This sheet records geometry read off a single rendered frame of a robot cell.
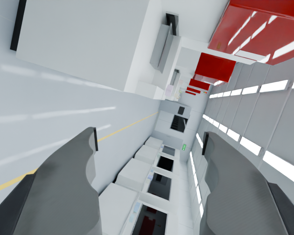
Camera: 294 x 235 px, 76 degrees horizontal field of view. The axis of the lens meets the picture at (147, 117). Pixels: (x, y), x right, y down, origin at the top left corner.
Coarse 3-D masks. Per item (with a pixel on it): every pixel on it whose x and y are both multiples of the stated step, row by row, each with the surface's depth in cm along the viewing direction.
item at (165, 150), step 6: (150, 138) 1091; (156, 138) 1136; (144, 144) 1036; (150, 144) 980; (156, 144) 1010; (162, 144) 1139; (162, 150) 1010; (168, 150) 1047; (174, 150) 1082; (168, 156) 961; (174, 156) 966
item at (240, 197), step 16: (208, 144) 11; (224, 144) 10; (208, 160) 11; (224, 160) 9; (240, 160) 9; (208, 176) 10; (224, 176) 8; (240, 176) 8; (256, 176) 8; (224, 192) 8; (240, 192) 8; (256, 192) 8; (208, 208) 7; (224, 208) 7; (240, 208) 7; (256, 208) 7; (272, 208) 7; (208, 224) 6; (224, 224) 6; (240, 224) 6; (256, 224) 6; (272, 224) 6
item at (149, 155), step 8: (144, 152) 814; (152, 152) 847; (144, 160) 764; (152, 160) 758; (160, 160) 842; (168, 160) 877; (176, 160) 913; (152, 168) 753; (160, 168) 752; (168, 168) 779; (176, 168) 807; (176, 176) 738
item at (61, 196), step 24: (72, 144) 10; (96, 144) 12; (48, 168) 8; (72, 168) 8; (48, 192) 7; (72, 192) 7; (96, 192) 7; (24, 216) 6; (48, 216) 6; (72, 216) 6; (96, 216) 6
